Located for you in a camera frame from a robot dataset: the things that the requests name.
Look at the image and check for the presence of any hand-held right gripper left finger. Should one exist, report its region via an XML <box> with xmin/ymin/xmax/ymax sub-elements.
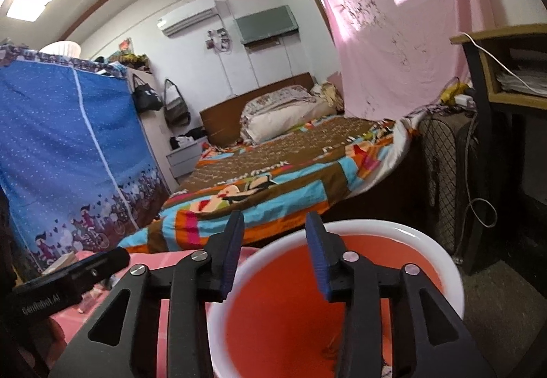
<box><xmin>53</xmin><ymin>211</ymin><xmax>245</xmax><ymax>378</ymax></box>

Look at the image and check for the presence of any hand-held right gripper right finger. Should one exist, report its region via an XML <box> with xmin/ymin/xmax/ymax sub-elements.
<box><xmin>305</xmin><ymin>212</ymin><xmax>498</xmax><ymax>378</ymax></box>

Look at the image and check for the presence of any orange bucket with white rim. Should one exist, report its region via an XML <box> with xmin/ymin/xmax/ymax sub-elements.
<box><xmin>208</xmin><ymin>220</ymin><xmax>465</xmax><ymax>378</ymax></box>

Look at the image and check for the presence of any colourful patterned bed sheet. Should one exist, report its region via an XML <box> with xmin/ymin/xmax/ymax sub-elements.
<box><xmin>117</xmin><ymin>115</ymin><xmax>417</xmax><ymax>255</ymax></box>

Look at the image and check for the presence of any grey bedside cabinet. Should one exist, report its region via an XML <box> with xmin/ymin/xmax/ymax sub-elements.
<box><xmin>166</xmin><ymin>144</ymin><xmax>210</xmax><ymax>180</ymax></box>

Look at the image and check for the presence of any black clothes heap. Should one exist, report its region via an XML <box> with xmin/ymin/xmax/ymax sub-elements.
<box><xmin>170</xmin><ymin>127</ymin><xmax>208</xmax><ymax>150</ymax></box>

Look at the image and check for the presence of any blue dotted fabric wardrobe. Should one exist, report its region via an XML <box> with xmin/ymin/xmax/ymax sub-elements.
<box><xmin>0</xmin><ymin>44</ymin><xmax>172</xmax><ymax>272</ymax></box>

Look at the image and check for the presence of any brown wooden headboard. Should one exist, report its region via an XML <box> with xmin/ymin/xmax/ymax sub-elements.
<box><xmin>200</xmin><ymin>72</ymin><xmax>315</xmax><ymax>148</ymax></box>

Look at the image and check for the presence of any folded beige quilt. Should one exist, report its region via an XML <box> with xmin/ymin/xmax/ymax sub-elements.
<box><xmin>245</xmin><ymin>98</ymin><xmax>332</xmax><ymax>144</ymax></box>

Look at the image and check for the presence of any tall white cabinet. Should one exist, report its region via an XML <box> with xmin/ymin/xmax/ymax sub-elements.
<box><xmin>126</xmin><ymin>68</ymin><xmax>180</xmax><ymax>191</ymax></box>

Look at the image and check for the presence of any black mesh floor fan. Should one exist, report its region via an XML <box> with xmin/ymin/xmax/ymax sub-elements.
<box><xmin>419</xmin><ymin>107</ymin><xmax>507</xmax><ymax>263</ymax></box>

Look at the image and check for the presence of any grey tote bag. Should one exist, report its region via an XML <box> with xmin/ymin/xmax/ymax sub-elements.
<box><xmin>163</xmin><ymin>79</ymin><xmax>191</xmax><ymax>126</ymax></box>

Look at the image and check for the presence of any floral pillow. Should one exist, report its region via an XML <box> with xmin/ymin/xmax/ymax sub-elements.
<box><xmin>241</xmin><ymin>85</ymin><xmax>310</xmax><ymax>122</ymax></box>

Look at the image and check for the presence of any black hanging bag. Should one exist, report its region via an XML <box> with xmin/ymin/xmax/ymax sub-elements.
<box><xmin>132</xmin><ymin>74</ymin><xmax>164</xmax><ymax>113</ymax></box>

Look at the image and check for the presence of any yellow power strip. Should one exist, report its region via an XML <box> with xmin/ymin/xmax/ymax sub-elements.
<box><xmin>440</xmin><ymin>79</ymin><xmax>477</xmax><ymax>107</ymax></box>

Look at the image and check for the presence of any colourful clutter pile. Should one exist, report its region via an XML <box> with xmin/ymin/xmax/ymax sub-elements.
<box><xmin>94</xmin><ymin>38</ymin><xmax>152</xmax><ymax>73</ymax></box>

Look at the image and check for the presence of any white round lampshade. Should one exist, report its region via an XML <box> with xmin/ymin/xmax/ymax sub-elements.
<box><xmin>43</xmin><ymin>40</ymin><xmax>82</xmax><ymax>60</ymax></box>

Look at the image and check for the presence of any dark framed wooden desk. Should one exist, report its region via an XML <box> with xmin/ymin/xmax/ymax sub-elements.
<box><xmin>450</xmin><ymin>23</ymin><xmax>547</xmax><ymax>276</ymax></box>

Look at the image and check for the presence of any television with green cover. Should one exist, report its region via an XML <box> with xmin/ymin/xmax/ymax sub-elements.
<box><xmin>234</xmin><ymin>5</ymin><xmax>300</xmax><ymax>46</ymax></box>

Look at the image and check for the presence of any white air conditioner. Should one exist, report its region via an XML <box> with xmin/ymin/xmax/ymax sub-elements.
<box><xmin>156</xmin><ymin>0</ymin><xmax>218</xmax><ymax>37</ymax></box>

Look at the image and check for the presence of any pink embroidered hanging sheet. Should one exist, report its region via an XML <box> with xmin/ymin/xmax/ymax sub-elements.
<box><xmin>318</xmin><ymin>0</ymin><xmax>488</xmax><ymax>124</ymax></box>

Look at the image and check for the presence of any wooden desk shelf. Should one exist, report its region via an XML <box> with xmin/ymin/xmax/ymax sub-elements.
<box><xmin>459</xmin><ymin>32</ymin><xmax>547</xmax><ymax>94</ymax></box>

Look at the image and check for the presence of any stack of papers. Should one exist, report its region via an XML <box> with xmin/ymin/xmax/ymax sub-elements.
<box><xmin>498</xmin><ymin>49</ymin><xmax>547</xmax><ymax>96</ymax></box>

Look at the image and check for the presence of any wall socket cluster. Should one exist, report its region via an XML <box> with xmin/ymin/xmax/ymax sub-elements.
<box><xmin>206</xmin><ymin>28</ymin><xmax>231</xmax><ymax>52</ymax></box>

